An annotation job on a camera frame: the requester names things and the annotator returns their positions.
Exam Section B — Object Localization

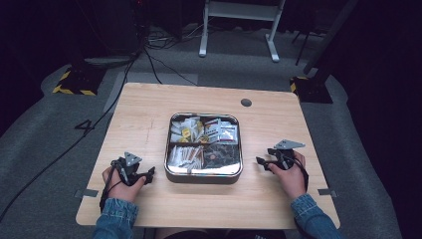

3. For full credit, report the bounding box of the tangle of floor cables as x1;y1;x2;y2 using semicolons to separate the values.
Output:
144;23;204;52

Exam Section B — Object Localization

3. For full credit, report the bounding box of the grey metal table bracket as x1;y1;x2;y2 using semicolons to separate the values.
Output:
74;188;100;199
316;187;338;198

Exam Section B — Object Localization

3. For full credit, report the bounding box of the long black floor cable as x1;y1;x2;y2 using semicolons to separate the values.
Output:
0;49;147;223

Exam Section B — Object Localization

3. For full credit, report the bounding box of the pile of red-label white sachets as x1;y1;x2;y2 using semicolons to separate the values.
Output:
202;118;239;144

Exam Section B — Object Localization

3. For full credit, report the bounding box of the pile of yellow-tag tea bags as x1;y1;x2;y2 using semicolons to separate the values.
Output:
169;117;205;144

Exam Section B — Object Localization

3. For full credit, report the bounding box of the pile of wrapped wooden stirrers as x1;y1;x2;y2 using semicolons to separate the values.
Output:
167;144;204;171

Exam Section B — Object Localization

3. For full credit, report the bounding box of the thin black floor cable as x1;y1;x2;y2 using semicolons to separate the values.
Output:
144;49;198;87

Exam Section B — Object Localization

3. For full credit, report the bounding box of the black slanted stand pole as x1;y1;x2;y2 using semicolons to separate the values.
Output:
303;0;360;76

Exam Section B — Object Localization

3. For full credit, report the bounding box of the person's left hand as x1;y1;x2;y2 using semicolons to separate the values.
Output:
102;166;147;202

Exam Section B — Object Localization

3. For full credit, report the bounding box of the white metal stand frame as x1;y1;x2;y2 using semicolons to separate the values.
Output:
198;0;287;64

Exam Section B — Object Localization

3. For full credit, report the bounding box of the pile of dark tea packets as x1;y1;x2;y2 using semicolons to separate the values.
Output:
202;143;240;169

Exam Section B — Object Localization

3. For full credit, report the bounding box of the yellow-black striped stand base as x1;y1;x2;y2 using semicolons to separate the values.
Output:
52;67;103;97
290;76;334;105

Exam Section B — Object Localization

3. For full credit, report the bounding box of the brown square compartment box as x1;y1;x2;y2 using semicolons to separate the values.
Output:
163;112;244;184

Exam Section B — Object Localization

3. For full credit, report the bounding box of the left hand-held gripper black cable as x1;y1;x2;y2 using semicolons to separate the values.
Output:
99;160;128;213

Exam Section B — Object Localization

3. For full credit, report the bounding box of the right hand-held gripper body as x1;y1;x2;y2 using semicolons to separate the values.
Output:
267;138;307;171

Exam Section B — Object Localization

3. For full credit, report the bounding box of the person's right hand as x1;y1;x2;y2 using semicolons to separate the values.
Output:
269;151;308;200

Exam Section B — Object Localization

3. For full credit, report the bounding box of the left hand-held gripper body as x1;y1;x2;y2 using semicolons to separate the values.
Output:
113;151;147;186

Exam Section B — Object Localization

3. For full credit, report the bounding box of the right hand-held gripper black cable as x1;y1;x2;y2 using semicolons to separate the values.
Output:
289;153;310;193

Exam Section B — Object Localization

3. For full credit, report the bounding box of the hand-held gripper black cable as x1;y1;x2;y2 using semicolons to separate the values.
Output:
289;153;310;193
99;160;128;213

